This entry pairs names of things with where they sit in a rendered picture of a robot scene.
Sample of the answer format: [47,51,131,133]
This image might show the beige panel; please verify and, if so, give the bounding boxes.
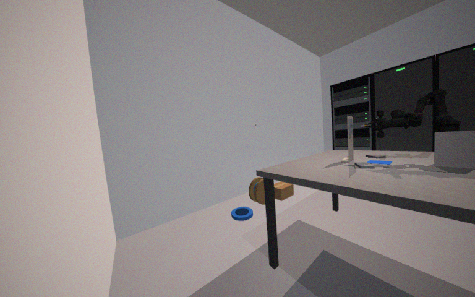
[341,116,354,163]

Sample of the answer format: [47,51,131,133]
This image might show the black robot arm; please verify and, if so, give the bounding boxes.
[390,89,461,132]

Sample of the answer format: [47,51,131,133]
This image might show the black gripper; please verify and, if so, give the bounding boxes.
[365,110,396,138]

